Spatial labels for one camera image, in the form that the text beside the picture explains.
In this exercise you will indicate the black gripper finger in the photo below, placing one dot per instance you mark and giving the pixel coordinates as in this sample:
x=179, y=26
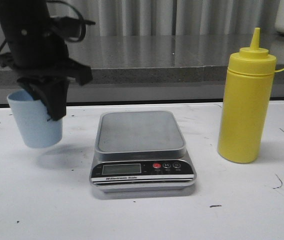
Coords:
x=25, y=83
x=53, y=94

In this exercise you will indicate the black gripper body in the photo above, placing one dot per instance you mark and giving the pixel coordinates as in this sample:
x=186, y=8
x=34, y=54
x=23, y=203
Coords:
x=38, y=48

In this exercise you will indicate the light blue plastic cup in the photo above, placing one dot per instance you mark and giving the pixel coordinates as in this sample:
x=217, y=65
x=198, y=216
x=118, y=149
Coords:
x=36, y=127

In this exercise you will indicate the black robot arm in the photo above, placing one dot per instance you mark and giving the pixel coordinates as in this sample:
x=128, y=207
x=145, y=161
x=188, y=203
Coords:
x=38, y=9

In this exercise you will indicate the silver electronic kitchen scale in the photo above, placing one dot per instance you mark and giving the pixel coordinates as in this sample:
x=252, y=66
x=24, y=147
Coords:
x=139, y=151

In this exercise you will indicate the grey pleated curtain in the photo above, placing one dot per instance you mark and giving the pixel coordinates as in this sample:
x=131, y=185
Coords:
x=171, y=17

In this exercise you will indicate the grey stone counter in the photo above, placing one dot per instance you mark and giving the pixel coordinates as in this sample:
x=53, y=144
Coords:
x=167, y=69

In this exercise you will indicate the yellow squeeze bottle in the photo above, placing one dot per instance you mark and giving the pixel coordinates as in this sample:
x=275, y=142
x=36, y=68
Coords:
x=248, y=85

